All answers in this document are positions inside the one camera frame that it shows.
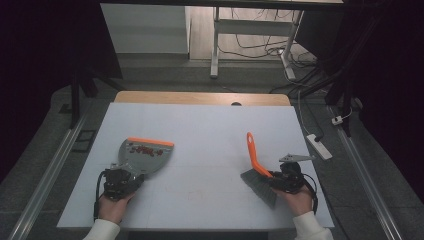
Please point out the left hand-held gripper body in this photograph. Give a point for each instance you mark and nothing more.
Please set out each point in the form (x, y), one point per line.
(118, 183)

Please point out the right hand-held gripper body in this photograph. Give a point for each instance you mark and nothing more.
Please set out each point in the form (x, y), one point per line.
(293, 176)

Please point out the grey dustpan with orange edge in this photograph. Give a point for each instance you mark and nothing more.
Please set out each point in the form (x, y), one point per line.
(146, 163)

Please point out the pile of dark red crumbs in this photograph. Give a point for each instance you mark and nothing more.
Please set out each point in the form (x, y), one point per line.
(146, 151)

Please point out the person's left hand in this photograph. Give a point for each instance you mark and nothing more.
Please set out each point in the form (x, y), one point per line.
(113, 208)

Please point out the person's right hand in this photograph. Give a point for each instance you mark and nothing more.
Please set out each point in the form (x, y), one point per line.
(296, 203)

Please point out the white power strip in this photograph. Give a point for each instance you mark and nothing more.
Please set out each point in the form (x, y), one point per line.
(319, 146)

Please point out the white table cover sheet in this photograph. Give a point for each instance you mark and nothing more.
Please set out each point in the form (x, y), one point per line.
(200, 206)

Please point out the small white plug adapter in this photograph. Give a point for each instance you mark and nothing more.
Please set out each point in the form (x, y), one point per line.
(337, 120)

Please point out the black table grommet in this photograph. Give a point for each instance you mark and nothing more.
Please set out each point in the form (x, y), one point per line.
(236, 104)

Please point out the black metal stand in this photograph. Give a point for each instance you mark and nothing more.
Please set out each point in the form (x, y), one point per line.
(346, 93)
(75, 100)

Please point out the wooden table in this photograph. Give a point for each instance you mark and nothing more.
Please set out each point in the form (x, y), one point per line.
(186, 97)

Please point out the white cabinet panel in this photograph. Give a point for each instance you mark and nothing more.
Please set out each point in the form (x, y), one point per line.
(143, 30)

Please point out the black rectangular floor frame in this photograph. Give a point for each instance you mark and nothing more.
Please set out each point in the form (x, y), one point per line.
(77, 146)

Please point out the metal floor rail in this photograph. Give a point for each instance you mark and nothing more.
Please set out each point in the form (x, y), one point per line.
(370, 186)
(46, 181)

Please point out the white desk frame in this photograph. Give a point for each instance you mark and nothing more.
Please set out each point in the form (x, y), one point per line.
(253, 27)

